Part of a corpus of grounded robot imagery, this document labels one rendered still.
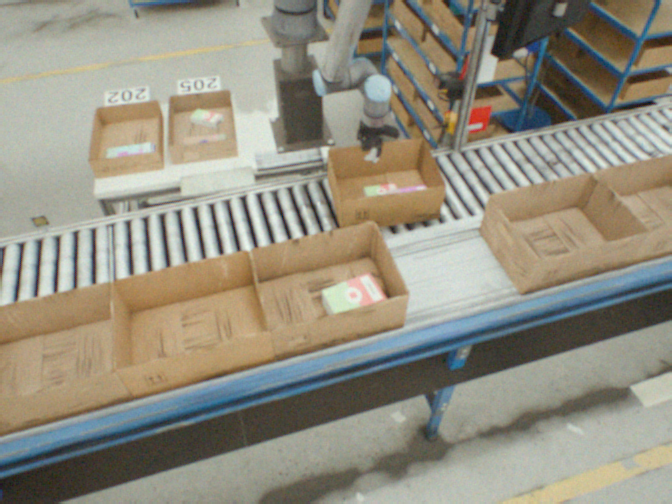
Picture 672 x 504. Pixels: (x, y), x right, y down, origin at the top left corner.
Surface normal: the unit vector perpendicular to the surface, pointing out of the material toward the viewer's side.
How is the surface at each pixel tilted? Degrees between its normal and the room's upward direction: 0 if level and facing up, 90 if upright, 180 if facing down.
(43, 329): 89
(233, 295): 0
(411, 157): 90
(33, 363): 1
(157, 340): 1
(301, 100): 90
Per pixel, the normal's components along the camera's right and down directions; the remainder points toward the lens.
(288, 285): -0.03, -0.65
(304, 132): 0.23, 0.74
